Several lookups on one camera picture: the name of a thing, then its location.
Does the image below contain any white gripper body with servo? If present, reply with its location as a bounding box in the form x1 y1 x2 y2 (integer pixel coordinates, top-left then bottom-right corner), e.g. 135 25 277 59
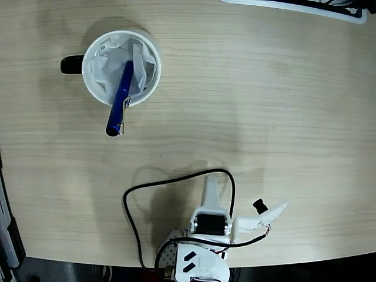
187 216 234 243

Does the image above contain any blue pen with metal clip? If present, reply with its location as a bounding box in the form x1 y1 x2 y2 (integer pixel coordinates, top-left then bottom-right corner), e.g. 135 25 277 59
105 61 135 138

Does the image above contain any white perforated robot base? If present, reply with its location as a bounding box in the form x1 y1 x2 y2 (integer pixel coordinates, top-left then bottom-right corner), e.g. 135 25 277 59
158 228 184 270

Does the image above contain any crumpled white paper tissue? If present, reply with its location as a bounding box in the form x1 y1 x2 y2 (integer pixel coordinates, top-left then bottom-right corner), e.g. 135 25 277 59
90 36 157 99

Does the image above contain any black cable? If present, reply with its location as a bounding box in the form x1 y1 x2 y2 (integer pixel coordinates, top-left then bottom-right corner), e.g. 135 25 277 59
122 167 273 270

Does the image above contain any wrist camera on white bracket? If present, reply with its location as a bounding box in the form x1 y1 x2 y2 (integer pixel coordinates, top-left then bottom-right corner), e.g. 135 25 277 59
231 198 289 244

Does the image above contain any white mug with black handle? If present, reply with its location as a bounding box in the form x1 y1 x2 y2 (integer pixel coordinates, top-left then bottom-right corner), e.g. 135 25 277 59
60 29 162 109

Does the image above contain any grey metal equipment frame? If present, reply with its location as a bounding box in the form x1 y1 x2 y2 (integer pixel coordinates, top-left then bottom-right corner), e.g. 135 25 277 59
0 149 27 282

